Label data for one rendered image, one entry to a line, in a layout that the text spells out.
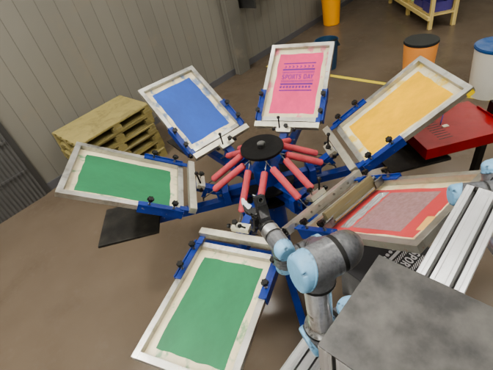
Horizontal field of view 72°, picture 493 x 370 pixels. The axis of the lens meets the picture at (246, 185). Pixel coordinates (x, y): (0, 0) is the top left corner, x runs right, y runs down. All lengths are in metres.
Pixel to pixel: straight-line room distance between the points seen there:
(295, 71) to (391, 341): 2.83
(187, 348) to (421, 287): 1.45
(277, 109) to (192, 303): 1.85
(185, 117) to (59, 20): 2.70
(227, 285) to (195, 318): 0.25
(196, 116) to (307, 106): 0.98
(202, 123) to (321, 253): 2.30
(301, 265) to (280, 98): 2.39
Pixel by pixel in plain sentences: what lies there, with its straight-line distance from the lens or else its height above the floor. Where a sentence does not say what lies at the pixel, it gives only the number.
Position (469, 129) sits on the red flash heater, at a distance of 2.97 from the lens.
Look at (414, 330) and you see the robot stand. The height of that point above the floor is 2.03.
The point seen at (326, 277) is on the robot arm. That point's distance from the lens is 0.99.
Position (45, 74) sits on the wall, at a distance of 5.32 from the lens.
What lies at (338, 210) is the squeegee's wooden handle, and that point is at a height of 1.27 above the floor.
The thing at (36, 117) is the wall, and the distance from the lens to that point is 5.36.
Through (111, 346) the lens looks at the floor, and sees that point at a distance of 3.42.
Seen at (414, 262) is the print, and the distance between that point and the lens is 2.19.
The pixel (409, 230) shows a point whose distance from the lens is 1.65.
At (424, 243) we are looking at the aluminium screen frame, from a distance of 1.50.
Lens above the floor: 2.68
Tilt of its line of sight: 40 degrees down
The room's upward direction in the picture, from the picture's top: 14 degrees counter-clockwise
